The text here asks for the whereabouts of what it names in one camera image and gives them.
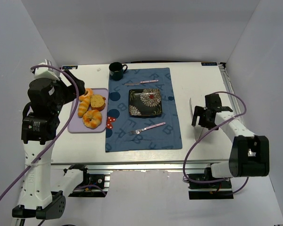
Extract metal tongs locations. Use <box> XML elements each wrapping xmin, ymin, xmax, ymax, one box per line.
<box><xmin>189</xmin><ymin>98</ymin><xmax>204</xmax><ymax>141</ymax></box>

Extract twisted ring bread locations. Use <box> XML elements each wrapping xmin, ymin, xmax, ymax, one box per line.
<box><xmin>83</xmin><ymin>110</ymin><xmax>102</xmax><ymax>129</ymax></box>

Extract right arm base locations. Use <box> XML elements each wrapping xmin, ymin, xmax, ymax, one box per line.
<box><xmin>183</xmin><ymin>167</ymin><xmax>233</xmax><ymax>200</ymax></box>

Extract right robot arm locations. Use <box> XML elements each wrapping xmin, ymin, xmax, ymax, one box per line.
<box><xmin>191</xmin><ymin>92</ymin><xmax>270</xmax><ymax>179</ymax></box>

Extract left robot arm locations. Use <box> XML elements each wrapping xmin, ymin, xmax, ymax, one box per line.
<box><xmin>12</xmin><ymin>68</ymin><xmax>85</xmax><ymax>220</ymax></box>

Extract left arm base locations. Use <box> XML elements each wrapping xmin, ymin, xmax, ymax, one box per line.
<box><xmin>50</xmin><ymin>164</ymin><xmax>108</xmax><ymax>198</ymax></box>

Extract striped bread roll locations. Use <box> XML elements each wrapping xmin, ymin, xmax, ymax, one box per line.
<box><xmin>77</xmin><ymin>96</ymin><xmax>91</xmax><ymax>118</ymax></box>

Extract brown bread slice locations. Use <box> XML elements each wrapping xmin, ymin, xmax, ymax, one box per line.
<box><xmin>90</xmin><ymin>94</ymin><xmax>106</xmax><ymax>111</ymax></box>

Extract lavender plastic tray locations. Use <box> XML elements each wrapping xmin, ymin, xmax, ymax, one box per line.
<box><xmin>68</xmin><ymin>88</ymin><xmax>108</xmax><ymax>133</ymax></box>

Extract dark green mug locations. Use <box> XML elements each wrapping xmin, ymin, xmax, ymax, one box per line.
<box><xmin>109</xmin><ymin>62</ymin><xmax>128</xmax><ymax>81</ymax></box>

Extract blue letter placemat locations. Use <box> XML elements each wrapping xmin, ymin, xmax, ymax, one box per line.
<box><xmin>105</xmin><ymin>68</ymin><xmax>183</xmax><ymax>153</ymax></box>

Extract black floral square plate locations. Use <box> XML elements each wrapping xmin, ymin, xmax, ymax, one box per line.
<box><xmin>128</xmin><ymin>89</ymin><xmax>162</xmax><ymax>117</ymax></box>

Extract sugared ring donut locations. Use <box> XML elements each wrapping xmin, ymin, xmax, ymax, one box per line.
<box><xmin>79</xmin><ymin>88</ymin><xmax>93</xmax><ymax>102</ymax></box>

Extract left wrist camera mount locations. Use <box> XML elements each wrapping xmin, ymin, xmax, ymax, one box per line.
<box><xmin>30</xmin><ymin>67</ymin><xmax>60</xmax><ymax>81</ymax></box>

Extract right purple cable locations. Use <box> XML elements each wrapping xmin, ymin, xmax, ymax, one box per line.
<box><xmin>183</xmin><ymin>91</ymin><xmax>250</xmax><ymax>194</ymax></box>

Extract purple cable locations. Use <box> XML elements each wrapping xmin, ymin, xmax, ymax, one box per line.
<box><xmin>183</xmin><ymin>91</ymin><xmax>250</xmax><ymax>194</ymax></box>
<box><xmin>0</xmin><ymin>65</ymin><xmax>81</xmax><ymax>222</ymax></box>

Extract pink handled knife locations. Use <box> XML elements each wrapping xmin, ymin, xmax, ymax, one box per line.
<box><xmin>123</xmin><ymin>80</ymin><xmax>158</xmax><ymax>86</ymax></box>

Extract pink handled fork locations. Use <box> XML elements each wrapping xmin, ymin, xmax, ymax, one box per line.
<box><xmin>129</xmin><ymin>122</ymin><xmax>166</xmax><ymax>136</ymax></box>

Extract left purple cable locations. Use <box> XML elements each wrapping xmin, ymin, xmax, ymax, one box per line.
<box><xmin>0</xmin><ymin>65</ymin><xmax>81</xmax><ymax>222</ymax></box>

